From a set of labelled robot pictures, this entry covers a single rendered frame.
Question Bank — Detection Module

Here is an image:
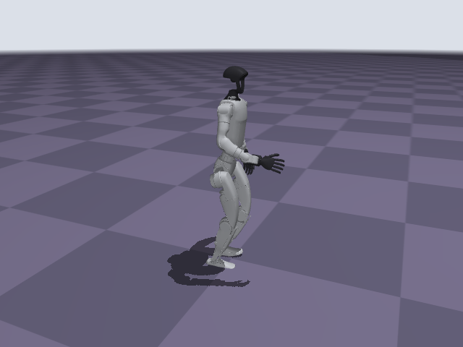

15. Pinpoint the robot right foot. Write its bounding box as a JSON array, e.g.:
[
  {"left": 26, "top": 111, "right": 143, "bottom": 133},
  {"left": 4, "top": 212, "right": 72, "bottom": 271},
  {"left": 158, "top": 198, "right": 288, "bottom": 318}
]
[{"left": 206, "top": 258, "right": 235, "bottom": 269}]

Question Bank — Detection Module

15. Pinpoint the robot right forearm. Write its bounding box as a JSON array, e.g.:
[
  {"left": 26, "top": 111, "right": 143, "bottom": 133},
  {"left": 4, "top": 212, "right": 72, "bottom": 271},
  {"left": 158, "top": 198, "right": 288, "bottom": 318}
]
[{"left": 220, "top": 138, "right": 259, "bottom": 164}]

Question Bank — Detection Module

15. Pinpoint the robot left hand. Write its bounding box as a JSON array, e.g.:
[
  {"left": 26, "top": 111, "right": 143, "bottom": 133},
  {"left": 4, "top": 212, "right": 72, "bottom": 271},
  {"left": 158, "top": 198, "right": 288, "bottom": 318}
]
[{"left": 243, "top": 149, "right": 255, "bottom": 175}]

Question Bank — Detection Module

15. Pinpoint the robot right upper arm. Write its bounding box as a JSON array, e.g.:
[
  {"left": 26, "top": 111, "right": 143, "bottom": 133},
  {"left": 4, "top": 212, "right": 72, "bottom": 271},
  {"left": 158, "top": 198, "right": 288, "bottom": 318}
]
[{"left": 216, "top": 103, "right": 233, "bottom": 150}]

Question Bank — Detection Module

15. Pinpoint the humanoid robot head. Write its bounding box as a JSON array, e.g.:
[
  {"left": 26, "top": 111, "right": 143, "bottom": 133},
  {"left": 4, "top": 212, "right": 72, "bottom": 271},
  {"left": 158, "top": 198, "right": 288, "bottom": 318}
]
[{"left": 223, "top": 66, "right": 248, "bottom": 101}]

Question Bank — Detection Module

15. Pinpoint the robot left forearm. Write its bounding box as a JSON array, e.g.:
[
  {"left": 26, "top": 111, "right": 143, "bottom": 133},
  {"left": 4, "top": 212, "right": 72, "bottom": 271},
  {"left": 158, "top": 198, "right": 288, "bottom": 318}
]
[{"left": 240, "top": 138, "right": 247, "bottom": 151}]

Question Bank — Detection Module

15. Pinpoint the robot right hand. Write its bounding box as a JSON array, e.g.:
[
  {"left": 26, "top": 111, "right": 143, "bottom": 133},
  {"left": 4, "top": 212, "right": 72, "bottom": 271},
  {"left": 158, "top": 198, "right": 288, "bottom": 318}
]
[{"left": 250, "top": 153, "right": 284, "bottom": 174}]

